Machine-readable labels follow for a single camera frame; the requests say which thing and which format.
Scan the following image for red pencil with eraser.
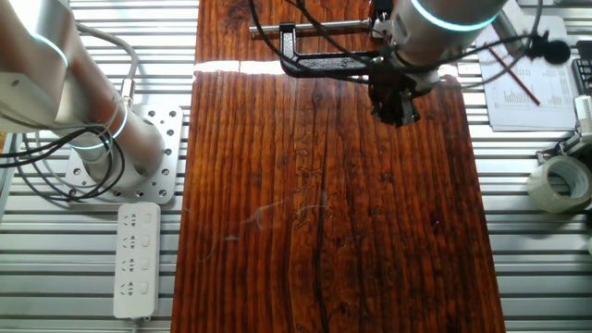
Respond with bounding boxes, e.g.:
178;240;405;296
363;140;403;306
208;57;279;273
483;42;542;107

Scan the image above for printed white paper sheets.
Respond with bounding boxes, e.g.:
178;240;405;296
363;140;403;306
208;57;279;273
475;15;580;133

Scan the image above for aluminium robot mounting plate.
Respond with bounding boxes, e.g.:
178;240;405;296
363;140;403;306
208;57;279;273
63;104;185;205

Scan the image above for ribbed silver camera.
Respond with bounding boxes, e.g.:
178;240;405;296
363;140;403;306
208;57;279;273
573;94;592;140

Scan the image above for black C-clamp with steel screw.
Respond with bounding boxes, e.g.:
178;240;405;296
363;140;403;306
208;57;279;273
249;18;386;80

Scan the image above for steel frame bar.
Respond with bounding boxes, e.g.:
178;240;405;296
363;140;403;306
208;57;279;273
489;0;534;57

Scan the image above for black base cables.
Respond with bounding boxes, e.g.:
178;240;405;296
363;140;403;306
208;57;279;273
0;123;128;204

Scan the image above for thick grey base cable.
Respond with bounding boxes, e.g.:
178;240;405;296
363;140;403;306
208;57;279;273
73;20;141;110

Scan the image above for wrist camera cable with plug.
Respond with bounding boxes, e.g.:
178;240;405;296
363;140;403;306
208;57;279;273
247;0;573;87

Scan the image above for white power strip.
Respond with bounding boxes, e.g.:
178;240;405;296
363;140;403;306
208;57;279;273
112;202;162;333

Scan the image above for grey metal clip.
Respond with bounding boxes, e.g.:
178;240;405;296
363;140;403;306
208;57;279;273
536;131;592;166

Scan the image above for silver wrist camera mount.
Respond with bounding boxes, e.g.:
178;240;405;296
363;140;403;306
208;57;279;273
413;68;440;96

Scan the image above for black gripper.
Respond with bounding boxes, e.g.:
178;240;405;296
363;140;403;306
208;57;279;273
368;59;423;129

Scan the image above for brown wooden board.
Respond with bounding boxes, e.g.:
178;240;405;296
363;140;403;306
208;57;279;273
170;0;508;333

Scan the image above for black keyboard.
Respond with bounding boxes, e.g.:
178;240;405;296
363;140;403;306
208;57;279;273
571;40;592;96

